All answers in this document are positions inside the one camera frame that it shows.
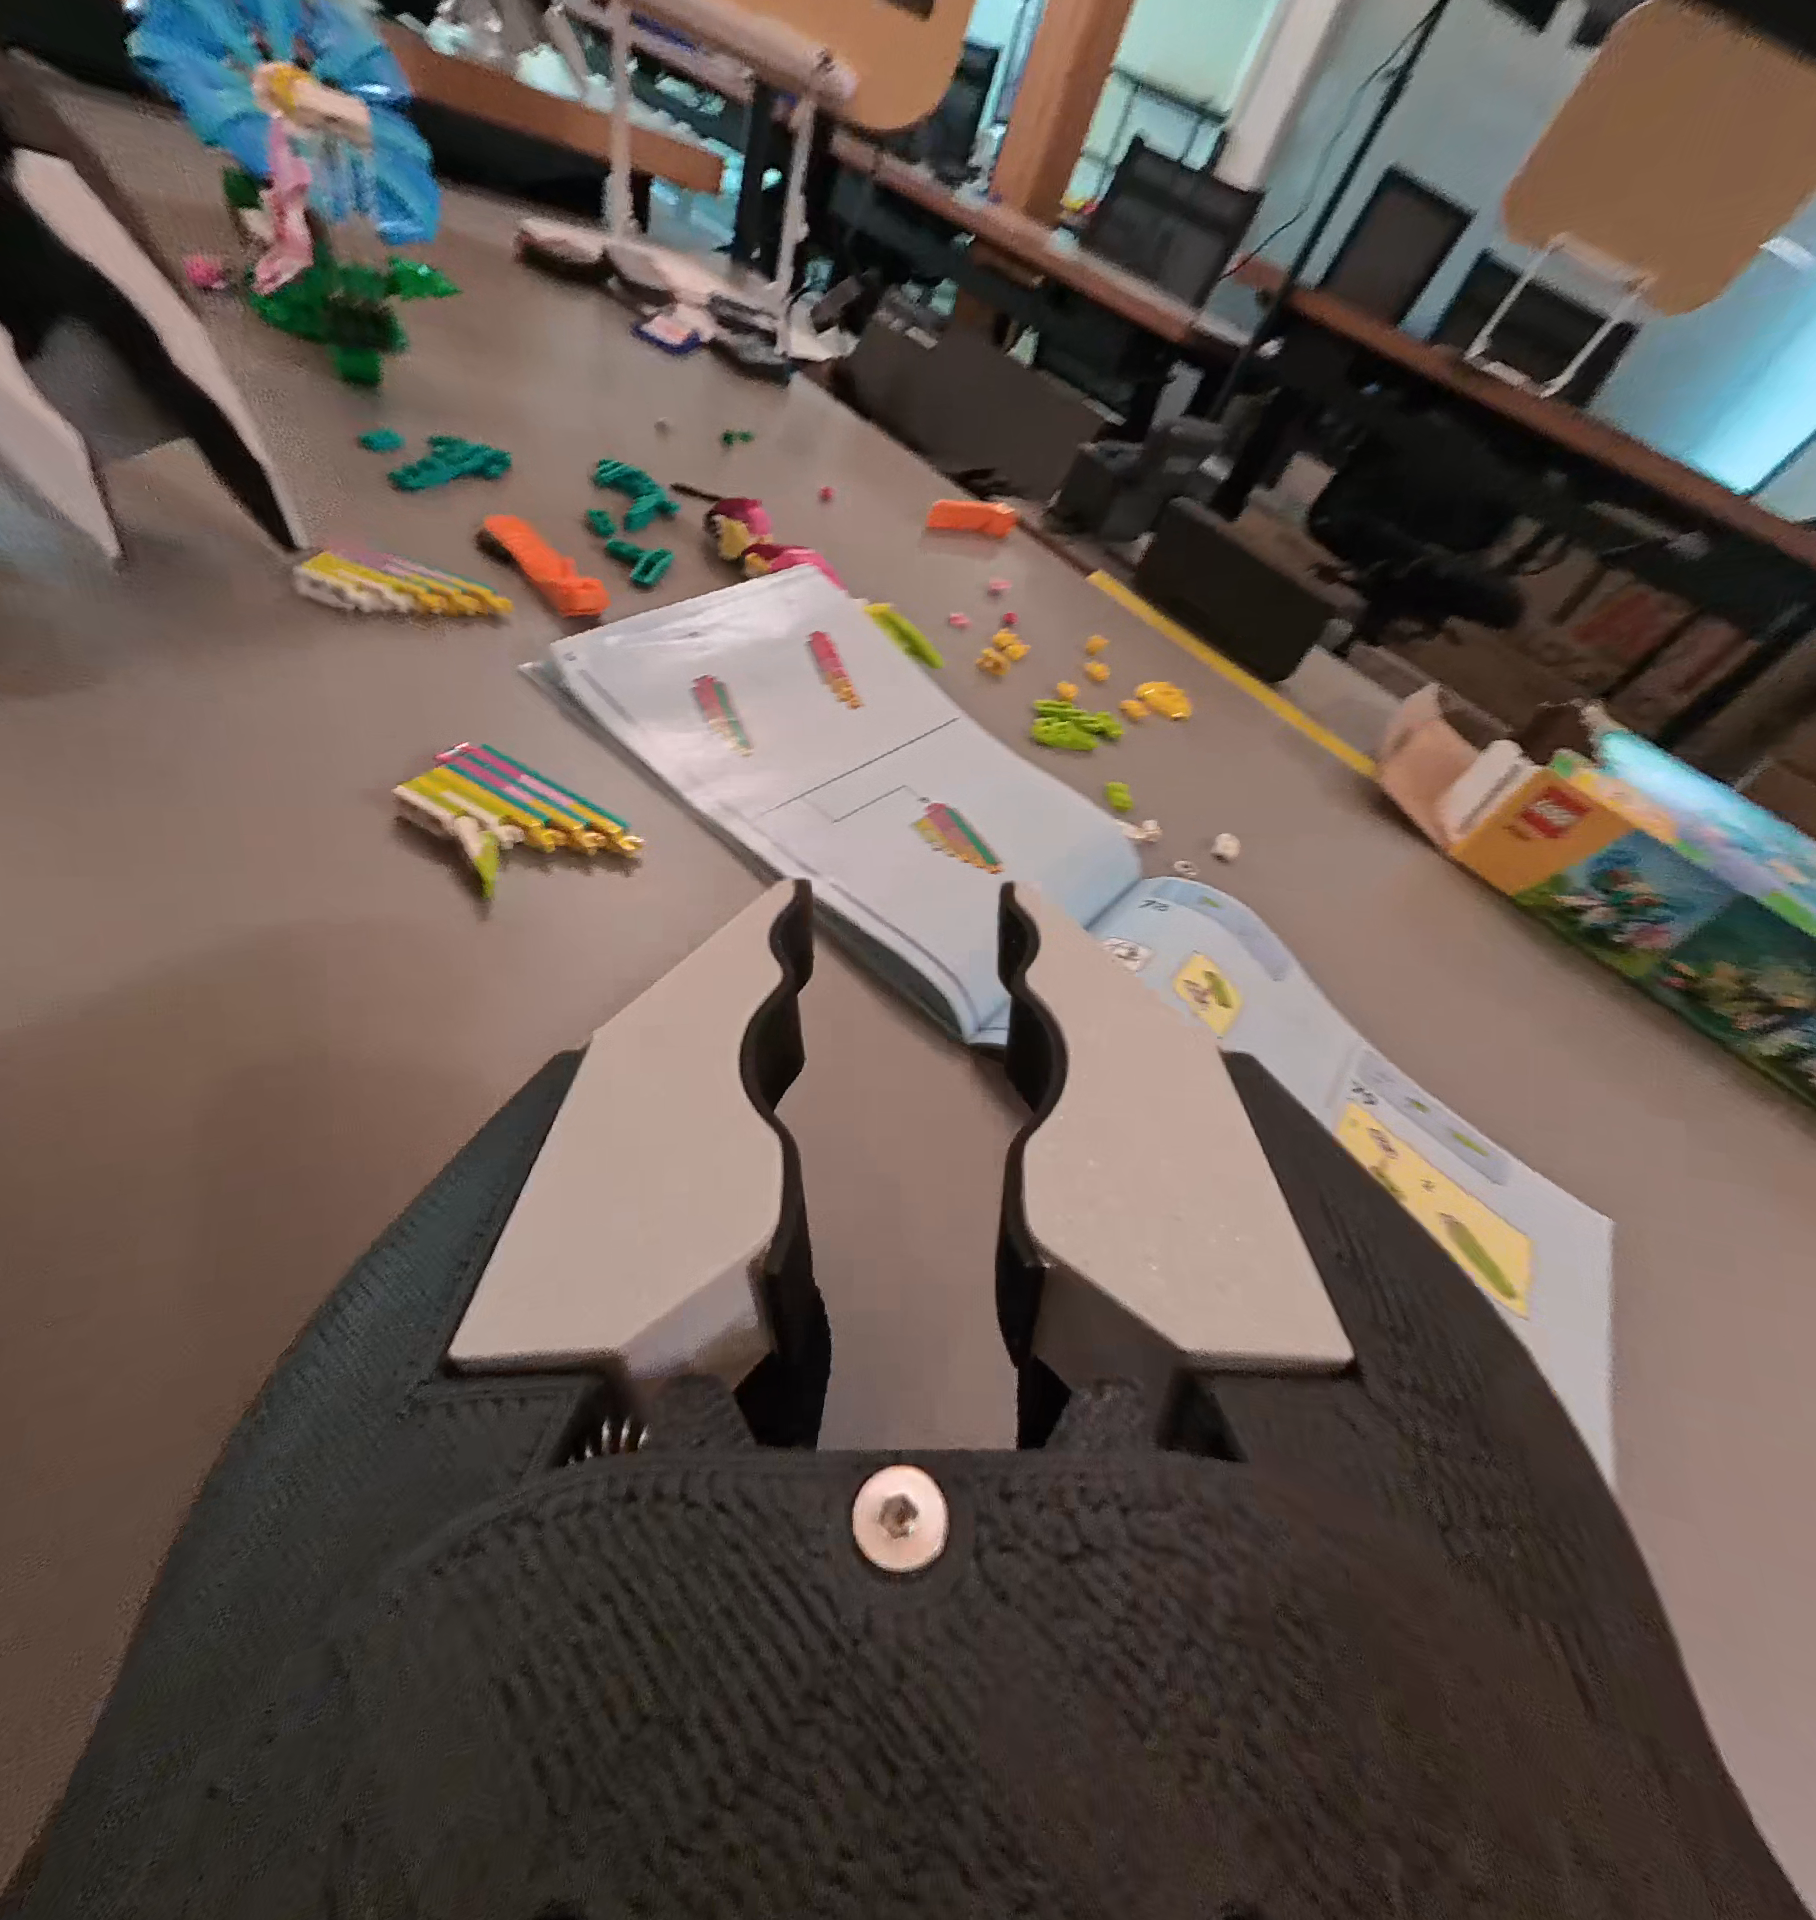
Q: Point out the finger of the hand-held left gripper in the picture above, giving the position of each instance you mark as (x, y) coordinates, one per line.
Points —
(129, 272)
(17, 435)

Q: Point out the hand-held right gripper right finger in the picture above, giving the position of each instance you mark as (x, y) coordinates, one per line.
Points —
(1164, 1199)

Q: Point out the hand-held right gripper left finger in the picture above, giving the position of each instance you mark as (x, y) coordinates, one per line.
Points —
(640, 1172)

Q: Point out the striped lego feather assembly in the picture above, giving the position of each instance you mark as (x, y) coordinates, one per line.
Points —
(397, 583)
(518, 804)

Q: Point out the blue lego peacock model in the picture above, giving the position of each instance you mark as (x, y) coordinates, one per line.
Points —
(347, 145)

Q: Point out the scattered teal lego pieces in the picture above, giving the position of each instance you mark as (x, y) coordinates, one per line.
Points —
(449, 467)

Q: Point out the lego instruction booklet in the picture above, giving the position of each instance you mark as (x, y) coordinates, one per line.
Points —
(849, 752)

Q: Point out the cluster of lime lego pieces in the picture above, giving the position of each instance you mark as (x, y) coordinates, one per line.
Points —
(1072, 727)

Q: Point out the curved orange lego piece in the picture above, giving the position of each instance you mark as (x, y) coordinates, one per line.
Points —
(548, 569)

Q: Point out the scattered yellow lego pieces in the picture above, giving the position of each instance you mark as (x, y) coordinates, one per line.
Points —
(1002, 653)

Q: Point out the lime lego leaf piece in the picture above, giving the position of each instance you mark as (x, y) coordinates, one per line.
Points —
(910, 639)

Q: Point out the colourful lego box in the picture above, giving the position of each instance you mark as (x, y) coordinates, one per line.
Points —
(1675, 886)

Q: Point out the maroon pink lego figure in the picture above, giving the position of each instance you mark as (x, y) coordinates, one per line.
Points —
(743, 534)

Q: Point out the small orange lego piece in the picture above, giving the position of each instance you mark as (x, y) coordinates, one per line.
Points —
(971, 517)

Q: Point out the white metal stand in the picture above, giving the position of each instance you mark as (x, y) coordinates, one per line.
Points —
(624, 151)

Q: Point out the pile of papers and bags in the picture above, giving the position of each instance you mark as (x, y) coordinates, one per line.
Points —
(669, 278)

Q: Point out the black storage box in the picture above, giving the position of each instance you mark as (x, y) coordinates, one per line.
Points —
(1238, 592)
(968, 398)

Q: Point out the black office chair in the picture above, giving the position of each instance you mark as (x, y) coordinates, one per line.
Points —
(1417, 525)

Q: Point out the long wooden desk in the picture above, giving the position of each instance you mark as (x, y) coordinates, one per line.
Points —
(1600, 407)

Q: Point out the wooden pillar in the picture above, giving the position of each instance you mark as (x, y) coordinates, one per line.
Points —
(1059, 105)

